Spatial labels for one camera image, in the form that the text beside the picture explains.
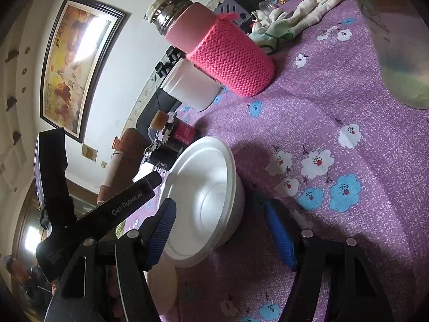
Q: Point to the small amber bottle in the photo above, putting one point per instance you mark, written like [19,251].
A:
[159,120]

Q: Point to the pink knitted sleeve bottle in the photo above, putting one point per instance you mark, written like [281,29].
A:
[228,53]

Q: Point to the dark jar with red label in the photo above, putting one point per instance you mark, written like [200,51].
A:
[182,134]

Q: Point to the framed wall painting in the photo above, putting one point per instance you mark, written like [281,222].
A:
[77,60]

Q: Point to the black clip gadget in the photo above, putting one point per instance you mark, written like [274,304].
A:
[171,58]

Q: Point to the grey green blurred object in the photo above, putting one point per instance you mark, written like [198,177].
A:
[402,60]

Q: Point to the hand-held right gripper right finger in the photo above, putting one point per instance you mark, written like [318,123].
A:
[280,238]

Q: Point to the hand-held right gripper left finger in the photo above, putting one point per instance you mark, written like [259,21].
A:
[161,234]

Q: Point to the large white bowl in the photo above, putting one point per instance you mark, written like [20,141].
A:
[204,194]

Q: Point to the brown armchair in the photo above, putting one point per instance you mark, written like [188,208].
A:
[129,144]

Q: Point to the black cylindrical device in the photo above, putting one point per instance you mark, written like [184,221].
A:
[161,159]

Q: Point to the purple floral tablecloth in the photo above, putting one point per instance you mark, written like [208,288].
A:
[335,107]

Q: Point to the white work glove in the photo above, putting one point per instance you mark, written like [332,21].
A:
[318,1]
[274,26]

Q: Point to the small wall plaque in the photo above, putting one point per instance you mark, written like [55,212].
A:
[89,151]

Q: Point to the white cup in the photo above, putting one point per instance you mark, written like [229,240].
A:
[191,85]

